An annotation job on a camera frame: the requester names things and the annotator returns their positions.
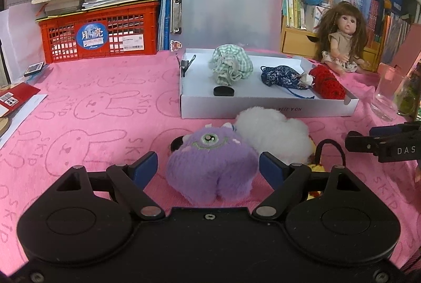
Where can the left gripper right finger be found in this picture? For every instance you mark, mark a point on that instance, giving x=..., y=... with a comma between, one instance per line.
x=332, y=215

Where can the pink tablecloth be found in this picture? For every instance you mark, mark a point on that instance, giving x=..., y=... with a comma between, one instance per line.
x=143, y=114

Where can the white cardboard tray box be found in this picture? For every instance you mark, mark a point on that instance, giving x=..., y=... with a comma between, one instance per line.
x=197, y=99

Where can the translucent clipboard folder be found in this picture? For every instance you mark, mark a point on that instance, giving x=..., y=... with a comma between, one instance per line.
x=207, y=24

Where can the wooden drawer book organizer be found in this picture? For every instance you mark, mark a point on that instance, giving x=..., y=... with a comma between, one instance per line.
x=299, y=42

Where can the red small box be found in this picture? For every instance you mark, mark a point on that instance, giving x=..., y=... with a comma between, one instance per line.
x=14, y=97

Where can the brown haired doll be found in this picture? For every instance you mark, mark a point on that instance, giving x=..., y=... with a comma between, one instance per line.
x=342, y=38

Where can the black round puck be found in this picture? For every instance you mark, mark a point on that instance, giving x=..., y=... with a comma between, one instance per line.
x=176, y=143

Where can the small dark card box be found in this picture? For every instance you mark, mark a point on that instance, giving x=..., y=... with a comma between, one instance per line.
x=33, y=69

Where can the yellow red knitted band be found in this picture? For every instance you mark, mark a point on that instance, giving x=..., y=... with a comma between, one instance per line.
x=316, y=166

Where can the black binder clip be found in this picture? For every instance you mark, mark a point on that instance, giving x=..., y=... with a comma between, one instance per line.
x=184, y=64

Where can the small black oval disc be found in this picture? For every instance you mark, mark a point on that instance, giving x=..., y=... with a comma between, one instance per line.
x=223, y=91

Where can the navy patterned scrunchie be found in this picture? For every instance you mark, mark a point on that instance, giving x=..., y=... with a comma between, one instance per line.
x=284, y=77

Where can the white fluffy plush toy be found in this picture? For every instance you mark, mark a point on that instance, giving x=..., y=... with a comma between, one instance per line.
x=268, y=130

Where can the small white black item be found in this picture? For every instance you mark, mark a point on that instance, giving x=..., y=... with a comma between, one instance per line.
x=306, y=80

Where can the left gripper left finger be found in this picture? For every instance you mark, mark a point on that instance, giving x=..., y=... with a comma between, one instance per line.
x=85, y=215

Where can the green checked scrunchie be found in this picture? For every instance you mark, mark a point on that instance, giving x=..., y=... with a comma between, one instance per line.
x=230, y=64

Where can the pink stand board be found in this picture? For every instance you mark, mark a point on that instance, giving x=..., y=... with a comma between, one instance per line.
x=408, y=54

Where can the red knitted scrunchie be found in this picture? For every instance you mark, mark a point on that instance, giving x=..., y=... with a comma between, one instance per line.
x=325, y=83

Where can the purple monster plush toy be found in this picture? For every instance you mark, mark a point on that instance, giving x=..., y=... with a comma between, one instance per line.
x=212, y=163

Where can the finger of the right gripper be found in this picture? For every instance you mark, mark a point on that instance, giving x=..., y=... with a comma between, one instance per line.
x=389, y=130
x=358, y=143

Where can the red plastic crate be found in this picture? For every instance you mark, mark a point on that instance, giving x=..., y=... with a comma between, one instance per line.
x=125, y=30

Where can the clear glass mug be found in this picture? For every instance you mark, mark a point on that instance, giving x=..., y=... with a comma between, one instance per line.
x=396, y=94

